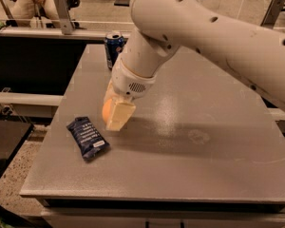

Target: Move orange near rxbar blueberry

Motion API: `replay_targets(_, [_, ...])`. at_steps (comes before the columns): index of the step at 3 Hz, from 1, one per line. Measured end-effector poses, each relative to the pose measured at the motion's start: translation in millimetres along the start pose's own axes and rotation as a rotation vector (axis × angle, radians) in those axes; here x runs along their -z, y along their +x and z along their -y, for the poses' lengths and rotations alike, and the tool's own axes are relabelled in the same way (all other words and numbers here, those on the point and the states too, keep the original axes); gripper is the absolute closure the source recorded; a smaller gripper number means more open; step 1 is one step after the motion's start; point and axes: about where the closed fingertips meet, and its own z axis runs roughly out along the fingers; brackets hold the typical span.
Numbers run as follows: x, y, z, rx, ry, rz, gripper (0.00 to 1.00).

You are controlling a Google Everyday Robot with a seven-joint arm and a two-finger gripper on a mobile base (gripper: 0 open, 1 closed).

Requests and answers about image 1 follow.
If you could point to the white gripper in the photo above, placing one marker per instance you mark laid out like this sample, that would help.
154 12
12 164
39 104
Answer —
130 81

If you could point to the orange fruit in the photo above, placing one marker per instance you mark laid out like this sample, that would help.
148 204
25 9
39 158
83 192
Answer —
106 110

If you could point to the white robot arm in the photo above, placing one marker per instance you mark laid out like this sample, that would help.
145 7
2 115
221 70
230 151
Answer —
252 54

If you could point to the blue rxbar blueberry wrapper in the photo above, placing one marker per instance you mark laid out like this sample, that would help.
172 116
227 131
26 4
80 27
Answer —
87 137

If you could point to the blue soda can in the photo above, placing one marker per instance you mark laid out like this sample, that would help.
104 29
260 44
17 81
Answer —
113 44

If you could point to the seated person in beige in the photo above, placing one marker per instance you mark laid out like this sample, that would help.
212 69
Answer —
24 10

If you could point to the left metal bracket post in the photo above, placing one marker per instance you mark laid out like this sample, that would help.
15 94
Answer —
64 18

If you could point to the metal bracket post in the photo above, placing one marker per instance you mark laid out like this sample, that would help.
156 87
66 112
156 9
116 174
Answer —
272 13
64 18

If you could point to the white horizontal rail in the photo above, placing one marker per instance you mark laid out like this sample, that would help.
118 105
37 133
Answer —
52 33

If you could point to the right metal bracket post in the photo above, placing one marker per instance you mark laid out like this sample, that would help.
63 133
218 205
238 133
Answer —
272 13

